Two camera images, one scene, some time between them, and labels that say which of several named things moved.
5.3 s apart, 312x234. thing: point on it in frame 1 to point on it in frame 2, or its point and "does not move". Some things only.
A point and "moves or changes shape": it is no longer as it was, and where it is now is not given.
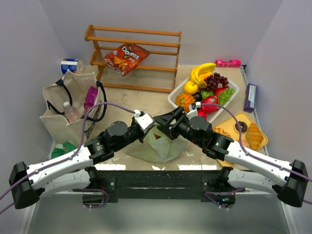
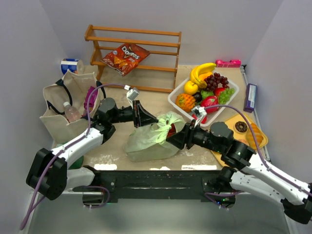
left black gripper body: (142, 134) to (136, 114)
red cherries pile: (157, 136) moves or changes shape
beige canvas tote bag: (67, 101) does not move
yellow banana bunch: (199, 73) does not move
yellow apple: (189, 88) does not move
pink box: (235, 63) does not move
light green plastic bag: (157, 147) moves or changes shape
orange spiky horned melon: (184, 100) does not move
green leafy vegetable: (204, 93) does not move
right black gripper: (177, 122) to (189, 136)
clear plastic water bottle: (72, 114) does not move
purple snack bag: (90, 97) does not move
